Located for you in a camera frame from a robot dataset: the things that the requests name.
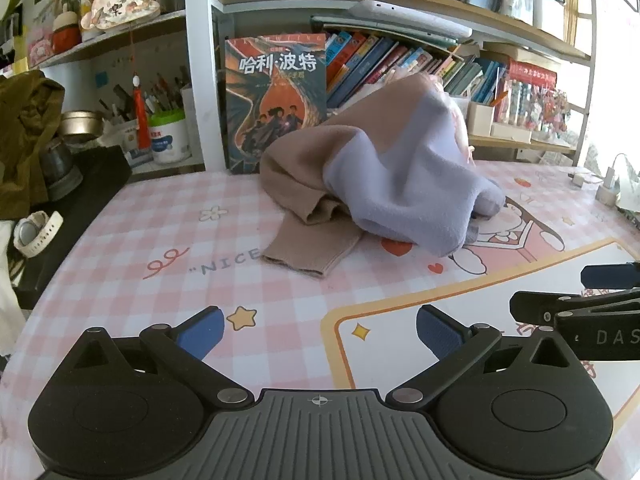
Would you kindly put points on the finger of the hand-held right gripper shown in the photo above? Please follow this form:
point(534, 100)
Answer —
point(610, 275)
point(535, 307)

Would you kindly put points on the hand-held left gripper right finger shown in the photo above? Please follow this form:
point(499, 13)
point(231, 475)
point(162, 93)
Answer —
point(437, 330)

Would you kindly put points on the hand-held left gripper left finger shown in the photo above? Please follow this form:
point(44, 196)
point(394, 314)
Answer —
point(200, 332)

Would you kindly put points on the lavender and tan sweater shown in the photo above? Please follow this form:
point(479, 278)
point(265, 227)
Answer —
point(400, 185)

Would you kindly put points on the white charger plug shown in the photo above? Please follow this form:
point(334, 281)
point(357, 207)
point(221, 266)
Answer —
point(611, 190)

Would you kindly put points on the small white adapter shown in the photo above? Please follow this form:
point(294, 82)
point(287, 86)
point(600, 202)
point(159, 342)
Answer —
point(582, 180)

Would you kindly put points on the flat cream cardboard box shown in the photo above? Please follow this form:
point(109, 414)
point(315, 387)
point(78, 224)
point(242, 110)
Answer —
point(510, 133)

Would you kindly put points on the white and pink plush bunny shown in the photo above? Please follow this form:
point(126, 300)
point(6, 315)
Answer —
point(461, 130)

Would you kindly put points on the white wristwatch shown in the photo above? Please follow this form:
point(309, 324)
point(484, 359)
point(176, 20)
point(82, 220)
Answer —
point(35, 232)

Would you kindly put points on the white jar with green lid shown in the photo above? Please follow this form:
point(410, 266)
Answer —
point(170, 140)

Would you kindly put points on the tall cream cardboard box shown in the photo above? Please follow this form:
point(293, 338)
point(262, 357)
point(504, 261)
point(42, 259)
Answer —
point(480, 120)

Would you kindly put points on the red printed card set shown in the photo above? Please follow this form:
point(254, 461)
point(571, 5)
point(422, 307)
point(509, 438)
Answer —
point(532, 95)

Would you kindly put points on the dark metal pot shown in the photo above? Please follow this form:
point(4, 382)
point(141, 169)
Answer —
point(60, 167)

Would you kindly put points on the red tassel charm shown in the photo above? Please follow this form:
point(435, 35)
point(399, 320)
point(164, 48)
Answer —
point(142, 120)

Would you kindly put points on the fantasy novel with dragon cover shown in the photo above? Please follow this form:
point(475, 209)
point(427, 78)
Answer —
point(270, 110)

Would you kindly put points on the round metal tin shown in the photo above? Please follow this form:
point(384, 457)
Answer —
point(80, 125)

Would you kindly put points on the bunch of pens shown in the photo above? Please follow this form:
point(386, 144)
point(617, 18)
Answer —
point(160, 95)

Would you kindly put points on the olive jacket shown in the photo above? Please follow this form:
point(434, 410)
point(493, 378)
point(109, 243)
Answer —
point(25, 135)

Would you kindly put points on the white shelf unit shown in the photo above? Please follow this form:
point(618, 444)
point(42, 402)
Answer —
point(200, 60)

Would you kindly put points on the row of colourful books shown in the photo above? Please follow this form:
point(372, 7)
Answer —
point(380, 60)

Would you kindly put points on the white tablet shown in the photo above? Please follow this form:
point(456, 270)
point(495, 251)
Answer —
point(410, 17)

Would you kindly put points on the red round figurine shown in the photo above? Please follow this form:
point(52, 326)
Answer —
point(66, 35)

